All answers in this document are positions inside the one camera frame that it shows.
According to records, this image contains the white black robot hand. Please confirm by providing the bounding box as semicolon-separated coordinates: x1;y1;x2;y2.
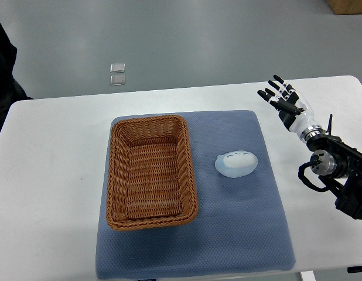
257;75;323;143

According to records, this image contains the blue white plush toy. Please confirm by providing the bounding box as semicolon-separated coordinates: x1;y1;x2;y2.
214;150;258;178

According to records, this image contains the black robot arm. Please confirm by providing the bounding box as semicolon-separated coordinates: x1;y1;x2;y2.
298;115;362;220

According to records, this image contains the brown wicker basket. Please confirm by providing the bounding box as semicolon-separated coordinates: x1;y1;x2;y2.
106;115;199;231

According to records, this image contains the cardboard box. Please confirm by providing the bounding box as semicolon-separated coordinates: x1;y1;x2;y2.
326;0;362;15

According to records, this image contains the blue quilted mat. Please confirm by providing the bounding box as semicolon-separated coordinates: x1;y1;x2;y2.
95;110;296;279

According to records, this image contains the white table leg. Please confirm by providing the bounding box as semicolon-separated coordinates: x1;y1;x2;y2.
299;271;316;281

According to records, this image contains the black table control panel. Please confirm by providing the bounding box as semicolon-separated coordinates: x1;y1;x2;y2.
347;266;362;273

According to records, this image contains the upper floor socket plate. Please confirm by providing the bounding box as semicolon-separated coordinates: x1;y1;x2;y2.
110;63;125;73

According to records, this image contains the black object at left edge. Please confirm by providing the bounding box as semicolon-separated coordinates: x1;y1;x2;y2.
0;23;31;132

